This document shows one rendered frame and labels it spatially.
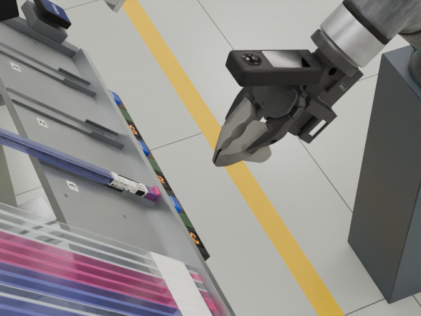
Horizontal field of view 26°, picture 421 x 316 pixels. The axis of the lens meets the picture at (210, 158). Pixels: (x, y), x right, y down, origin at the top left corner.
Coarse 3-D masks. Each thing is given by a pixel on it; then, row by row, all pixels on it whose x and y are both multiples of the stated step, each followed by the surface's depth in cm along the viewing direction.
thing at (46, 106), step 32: (0, 32) 122; (0, 64) 114; (32, 64) 121; (64, 64) 130; (32, 96) 114; (64, 96) 121; (32, 128) 107; (64, 128) 114; (96, 128) 121; (32, 160) 102; (96, 160) 114; (64, 192) 100; (96, 192) 107; (128, 192) 111; (96, 224) 101; (128, 224) 106; (160, 224) 113
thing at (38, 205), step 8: (0, 144) 170; (0, 152) 171; (0, 160) 173; (0, 168) 174; (8, 168) 176; (0, 176) 175; (8, 176) 177; (0, 184) 177; (8, 184) 178; (0, 192) 178; (8, 192) 180; (0, 200) 180; (8, 200) 181; (32, 200) 208; (40, 200) 208; (24, 208) 207; (32, 208) 207; (40, 208) 207; (48, 208) 207
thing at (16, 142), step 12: (0, 132) 97; (12, 132) 99; (12, 144) 98; (24, 144) 99; (36, 144) 101; (36, 156) 101; (48, 156) 102; (60, 156) 103; (72, 156) 105; (72, 168) 105; (84, 168) 106; (96, 168) 108; (108, 180) 109
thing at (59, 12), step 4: (44, 0) 130; (44, 4) 128; (48, 4) 130; (52, 4) 131; (48, 8) 128; (52, 8) 129; (56, 8) 131; (60, 8) 132; (52, 12) 128; (56, 12) 130; (60, 12) 131; (64, 12) 132; (60, 16) 129; (64, 16) 131; (68, 20) 131
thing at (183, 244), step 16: (80, 48) 134; (80, 64) 133; (96, 80) 129; (96, 96) 128; (112, 112) 125; (112, 128) 124; (128, 128) 123; (128, 144) 121; (128, 160) 121; (144, 160) 119; (144, 176) 118; (160, 192) 115; (160, 208) 114; (176, 224) 112; (176, 240) 111; (192, 240) 111; (192, 256) 109; (208, 272) 107; (208, 288) 106; (224, 304) 104
